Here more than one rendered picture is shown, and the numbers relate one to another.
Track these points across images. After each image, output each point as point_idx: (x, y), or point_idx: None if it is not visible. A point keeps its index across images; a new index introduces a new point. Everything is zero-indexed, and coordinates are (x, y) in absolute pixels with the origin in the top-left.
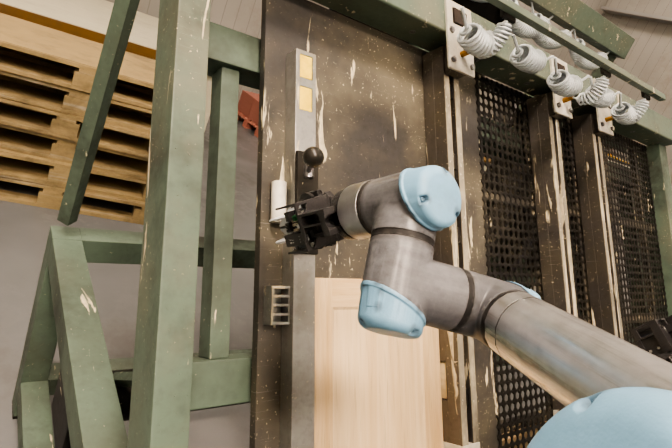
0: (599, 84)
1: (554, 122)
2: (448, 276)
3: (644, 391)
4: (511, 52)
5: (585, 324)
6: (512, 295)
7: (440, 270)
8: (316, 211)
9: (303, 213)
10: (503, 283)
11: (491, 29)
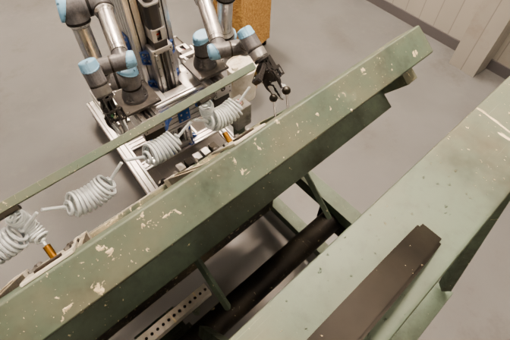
0: (25, 212)
1: None
2: (234, 39)
3: None
4: (162, 192)
5: (213, 19)
6: (221, 35)
7: (237, 39)
8: (271, 57)
9: (275, 65)
10: (220, 42)
11: (199, 169)
